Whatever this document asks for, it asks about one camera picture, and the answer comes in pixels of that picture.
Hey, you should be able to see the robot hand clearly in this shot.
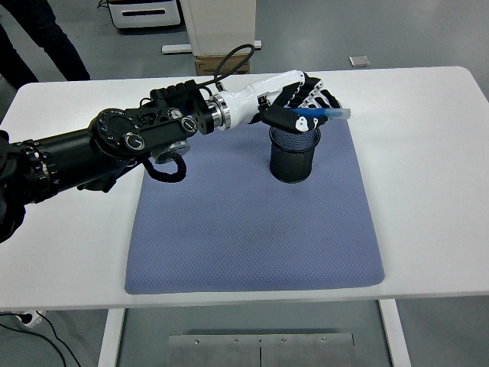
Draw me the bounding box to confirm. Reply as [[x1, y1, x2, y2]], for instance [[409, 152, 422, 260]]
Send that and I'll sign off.
[[223, 70, 344, 134]]

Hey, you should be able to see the blue marker with clear cap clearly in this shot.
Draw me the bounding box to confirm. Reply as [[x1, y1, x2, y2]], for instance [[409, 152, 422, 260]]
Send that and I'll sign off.
[[292, 107, 351, 120]]

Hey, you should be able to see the black mesh pen holder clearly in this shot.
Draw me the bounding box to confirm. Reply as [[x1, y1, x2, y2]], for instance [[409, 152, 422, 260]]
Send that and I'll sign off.
[[268, 124, 322, 184]]

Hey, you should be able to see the brown cardboard box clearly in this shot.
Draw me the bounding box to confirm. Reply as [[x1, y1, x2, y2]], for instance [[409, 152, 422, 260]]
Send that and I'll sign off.
[[193, 53, 251, 76]]

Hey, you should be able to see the white box appliance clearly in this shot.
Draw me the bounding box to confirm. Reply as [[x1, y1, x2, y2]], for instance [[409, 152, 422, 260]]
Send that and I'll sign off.
[[105, 0, 181, 30]]

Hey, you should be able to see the blue-grey padded mat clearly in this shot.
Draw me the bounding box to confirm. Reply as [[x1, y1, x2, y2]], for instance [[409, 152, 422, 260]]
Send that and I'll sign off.
[[124, 116, 386, 296]]

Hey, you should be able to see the person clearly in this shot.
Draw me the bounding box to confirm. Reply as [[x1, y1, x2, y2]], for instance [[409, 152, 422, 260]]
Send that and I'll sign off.
[[0, 0, 92, 83]]

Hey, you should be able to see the grey metal plate with screws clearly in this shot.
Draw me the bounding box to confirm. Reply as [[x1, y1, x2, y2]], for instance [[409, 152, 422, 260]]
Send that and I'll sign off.
[[259, 333, 355, 367], [167, 334, 261, 367]]

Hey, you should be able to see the white table leg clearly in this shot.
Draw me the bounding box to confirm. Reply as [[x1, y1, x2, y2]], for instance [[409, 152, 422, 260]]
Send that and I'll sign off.
[[377, 298, 413, 367], [97, 307, 127, 367]]

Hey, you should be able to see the white power strip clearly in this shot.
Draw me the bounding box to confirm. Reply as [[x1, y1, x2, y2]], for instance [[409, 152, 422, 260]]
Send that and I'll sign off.
[[17, 310, 47, 329]]

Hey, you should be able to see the white pedestal with base bar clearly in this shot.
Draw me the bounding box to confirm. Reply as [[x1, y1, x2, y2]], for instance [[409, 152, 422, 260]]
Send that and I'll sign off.
[[160, 0, 263, 57]]

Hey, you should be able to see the black floor cable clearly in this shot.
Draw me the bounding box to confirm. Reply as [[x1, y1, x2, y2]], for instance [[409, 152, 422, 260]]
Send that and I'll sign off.
[[0, 311, 83, 367]]

